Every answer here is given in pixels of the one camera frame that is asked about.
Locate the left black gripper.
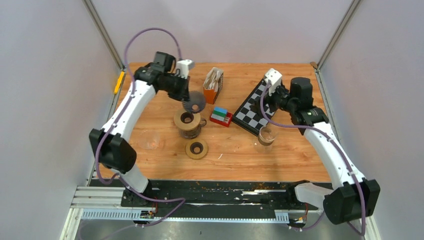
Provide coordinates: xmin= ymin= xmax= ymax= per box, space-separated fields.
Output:
xmin=161 ymin=73 xmax=193 ymax=104

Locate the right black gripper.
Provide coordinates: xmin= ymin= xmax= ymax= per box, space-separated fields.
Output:
xmin=248 ymin=81 xmax=296 ymax=119

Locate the blue glass dripper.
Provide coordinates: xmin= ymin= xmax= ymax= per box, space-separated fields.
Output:
xmin=182 ymin=90 xmax=206 ymax=114

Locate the glass coffee carafe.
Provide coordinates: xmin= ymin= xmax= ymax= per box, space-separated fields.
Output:
xmin=177 ymin=116 xmax=208 ymax=140

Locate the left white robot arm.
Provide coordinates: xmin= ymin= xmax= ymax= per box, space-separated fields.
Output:
xmin=89 ymin=51 xmax=195 ymax=207

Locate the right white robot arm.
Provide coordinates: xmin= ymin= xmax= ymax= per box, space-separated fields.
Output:
xmin=252 ymin=77 xmax=381 ymax=225

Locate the orange filter box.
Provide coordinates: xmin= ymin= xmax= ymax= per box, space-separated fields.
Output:
xmin=202 ymin=67 xmax=224 ymax=105

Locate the black white chessboard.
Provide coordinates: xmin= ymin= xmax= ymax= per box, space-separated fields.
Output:
xmin=232 ymin=79 xmax=268 ymax=136

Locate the clear glass beaker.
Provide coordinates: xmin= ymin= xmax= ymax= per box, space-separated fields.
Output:
xmin=253 ymin=126 xmax=277 ymax=153

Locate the red toy brick stack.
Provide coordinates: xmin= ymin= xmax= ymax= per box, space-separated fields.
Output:
xmin=209 ymin=106 xmax=233 ymax=128

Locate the yellow marker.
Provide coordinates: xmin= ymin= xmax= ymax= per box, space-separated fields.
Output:
xmin=113 ymin=71 xmax=126 ymax=95

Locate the small clear glass cup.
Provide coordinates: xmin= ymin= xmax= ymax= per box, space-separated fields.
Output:
xmin=138 ymin=130 xmax=160 ymax=150

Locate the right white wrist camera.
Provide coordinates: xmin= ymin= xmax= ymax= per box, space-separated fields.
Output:
xmin=264 ymin=68 xmax=283 ymax=87

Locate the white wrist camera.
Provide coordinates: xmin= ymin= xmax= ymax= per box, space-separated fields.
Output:
xmin=264 ymin=68 xmax=283 ymax=87
xmin=175 ymin=59 xmax=195 ymax=79

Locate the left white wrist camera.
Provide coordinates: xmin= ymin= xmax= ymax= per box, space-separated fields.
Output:
xmin=175 ymin=59 xmax=195 ymax=79

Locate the small wooden dripper ring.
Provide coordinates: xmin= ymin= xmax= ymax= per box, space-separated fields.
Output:
xmin=184 ymin=138 xmax=209 ymax=161

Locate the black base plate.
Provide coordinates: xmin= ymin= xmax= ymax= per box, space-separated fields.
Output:
xmin=120 ymin=180 xmax=317 ymax=219

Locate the aluminium frame rail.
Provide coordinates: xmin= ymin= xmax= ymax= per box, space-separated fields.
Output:
xmin=67 ymin=186 xmax=374 ymax=223

